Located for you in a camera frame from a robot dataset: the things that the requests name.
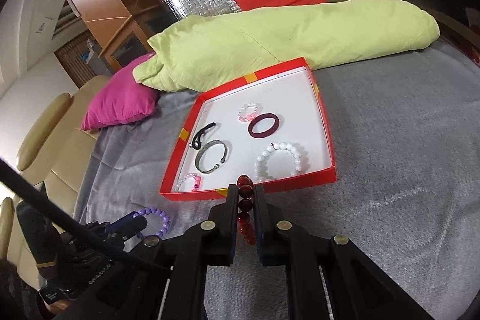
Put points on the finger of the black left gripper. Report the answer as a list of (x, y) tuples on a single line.
[(131, 224)]

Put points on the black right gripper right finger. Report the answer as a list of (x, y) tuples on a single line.
[(327, 278)]

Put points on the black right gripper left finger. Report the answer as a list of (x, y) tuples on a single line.
[(166, 280)]

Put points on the silver metal bangle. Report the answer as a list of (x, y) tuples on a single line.
[(211, 157)]

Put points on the dark maroon hair band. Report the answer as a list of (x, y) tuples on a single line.
[(263, 126)]

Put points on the person's left hand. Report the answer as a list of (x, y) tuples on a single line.
[(20, 301)]

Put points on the beige leather sofa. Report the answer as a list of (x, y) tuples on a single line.
[(55, 152)]

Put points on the magenta pillow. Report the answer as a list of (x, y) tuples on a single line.
[(121, 101)]

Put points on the red shallow cardboard box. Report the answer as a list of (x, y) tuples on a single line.
[(300, 154)]

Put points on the grey bed blanket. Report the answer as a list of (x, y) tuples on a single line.
[(406, 135)]

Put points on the light green folded duvet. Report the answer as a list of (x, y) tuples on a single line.
[(203, 52)]

